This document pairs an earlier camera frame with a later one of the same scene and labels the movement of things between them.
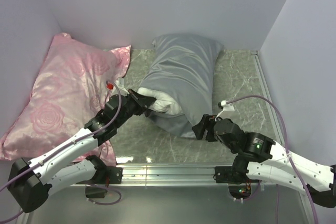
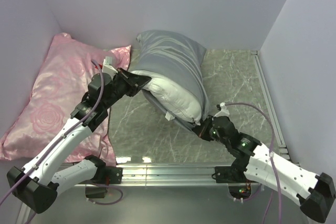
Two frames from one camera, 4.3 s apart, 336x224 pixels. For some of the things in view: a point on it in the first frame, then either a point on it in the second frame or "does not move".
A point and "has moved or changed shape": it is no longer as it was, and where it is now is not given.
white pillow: (164, 102) has moved or changed shape
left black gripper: (145, 102) → (138, 81)
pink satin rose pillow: (72, 86) does not move
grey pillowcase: (182, 65) has moved or changed shape
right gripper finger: (207, 123) does not move
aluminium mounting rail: (189, 175) does not move
